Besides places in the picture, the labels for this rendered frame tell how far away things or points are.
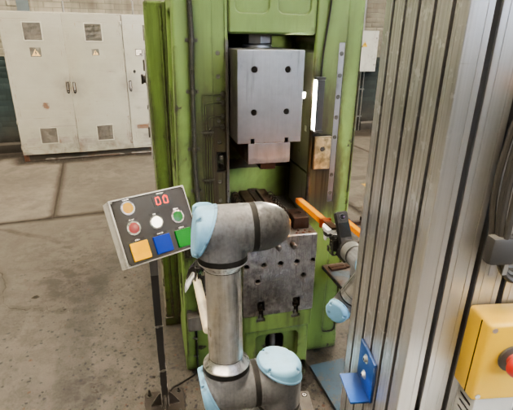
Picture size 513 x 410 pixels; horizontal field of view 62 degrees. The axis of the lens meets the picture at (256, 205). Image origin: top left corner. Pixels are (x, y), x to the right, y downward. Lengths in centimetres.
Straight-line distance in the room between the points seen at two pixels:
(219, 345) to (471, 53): 80
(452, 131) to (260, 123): 142
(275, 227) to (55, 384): 206
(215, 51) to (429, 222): 154
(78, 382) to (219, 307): 183
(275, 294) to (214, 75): 111
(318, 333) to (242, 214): 189
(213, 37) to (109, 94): 517
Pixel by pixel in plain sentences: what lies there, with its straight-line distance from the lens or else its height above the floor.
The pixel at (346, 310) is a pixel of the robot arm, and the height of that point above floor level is 104.
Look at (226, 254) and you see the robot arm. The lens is 94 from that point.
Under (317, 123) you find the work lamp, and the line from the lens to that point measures 212.
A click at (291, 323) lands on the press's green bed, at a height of 39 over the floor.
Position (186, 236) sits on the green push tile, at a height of 101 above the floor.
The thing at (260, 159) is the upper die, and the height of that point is 129.
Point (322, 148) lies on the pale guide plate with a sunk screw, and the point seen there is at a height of 129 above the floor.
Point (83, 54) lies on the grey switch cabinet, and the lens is 701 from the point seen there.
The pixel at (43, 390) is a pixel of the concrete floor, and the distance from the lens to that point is 279.
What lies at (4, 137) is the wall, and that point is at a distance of 794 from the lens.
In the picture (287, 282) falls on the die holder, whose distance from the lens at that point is 221.
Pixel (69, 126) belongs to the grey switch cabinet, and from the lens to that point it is 714.
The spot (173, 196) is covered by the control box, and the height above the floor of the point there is 117.
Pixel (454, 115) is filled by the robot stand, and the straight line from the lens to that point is 56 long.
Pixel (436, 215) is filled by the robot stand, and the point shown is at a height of 160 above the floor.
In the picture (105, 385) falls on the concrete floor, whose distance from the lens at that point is 270.
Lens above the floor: 181
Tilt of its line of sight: 22 degrees down
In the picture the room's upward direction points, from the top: 1 degrees clockwise
